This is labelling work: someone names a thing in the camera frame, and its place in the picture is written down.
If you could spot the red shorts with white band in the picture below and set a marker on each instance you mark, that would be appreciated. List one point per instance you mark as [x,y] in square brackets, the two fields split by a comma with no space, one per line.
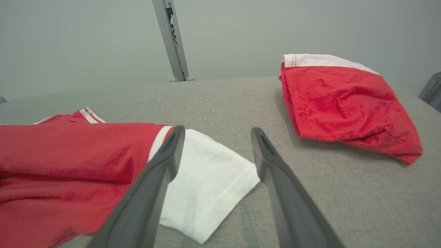
[344,106]

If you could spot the red Bulls jersey white trim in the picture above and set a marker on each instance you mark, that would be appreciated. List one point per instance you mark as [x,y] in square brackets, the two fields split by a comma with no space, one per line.
[69,165]

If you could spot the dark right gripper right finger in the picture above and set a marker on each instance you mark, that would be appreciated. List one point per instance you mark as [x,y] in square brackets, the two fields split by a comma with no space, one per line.
[293,206]

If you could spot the grey metal bracket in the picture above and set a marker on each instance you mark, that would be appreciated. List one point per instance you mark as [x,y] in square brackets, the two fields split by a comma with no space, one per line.
[432,91]

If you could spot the grey vertical partition post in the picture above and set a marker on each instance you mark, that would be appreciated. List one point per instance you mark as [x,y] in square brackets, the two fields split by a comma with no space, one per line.
[170,38]

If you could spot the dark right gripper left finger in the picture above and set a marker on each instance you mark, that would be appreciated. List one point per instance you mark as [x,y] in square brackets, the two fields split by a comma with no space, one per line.
[144,199]

